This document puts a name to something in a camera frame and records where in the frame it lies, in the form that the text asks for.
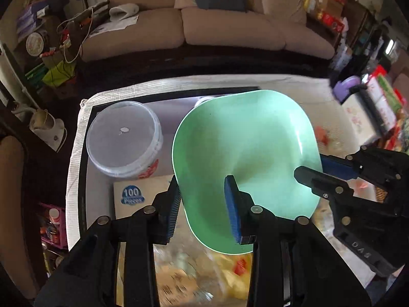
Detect white striped table cloth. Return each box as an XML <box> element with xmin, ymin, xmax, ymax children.
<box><xmin>65</xmin><ymin>73</ymin><xmax>381</xmax><ymax>288</ymax></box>

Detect green plastic plate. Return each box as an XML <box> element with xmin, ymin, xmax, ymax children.
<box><xmin>172</xmin><ymin>90</ymin><xmax>322</xmax><ymax>255</ymax></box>

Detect green shopping bag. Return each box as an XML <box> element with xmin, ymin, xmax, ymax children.
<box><xmin>42</xmin><ymin>61</ymin><xmax>76</xmax><ymax>88</ymax></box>

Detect brown sofa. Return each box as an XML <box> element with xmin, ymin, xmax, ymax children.
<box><xmin>82</xmin><ymin>0</ymin><xmax>335</xmax><ymax>62</ymax></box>

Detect round white clock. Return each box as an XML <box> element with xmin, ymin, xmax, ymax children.
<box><xmin>26</xmin><ymin>32</ymin><xmax>44</xmax><ymax>57</ymax></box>

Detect clear lidded plastic tub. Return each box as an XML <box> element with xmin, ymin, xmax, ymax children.
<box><xmin>85</xmin><ymin>101</ymin><xmax>164</xmax><ymax>179</ymax></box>

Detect cardboard box 100 pieces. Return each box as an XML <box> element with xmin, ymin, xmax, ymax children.
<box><xmin>113</xmin><ymin>175</ymin><xmax>173</xmax><ymax>219</ymax></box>

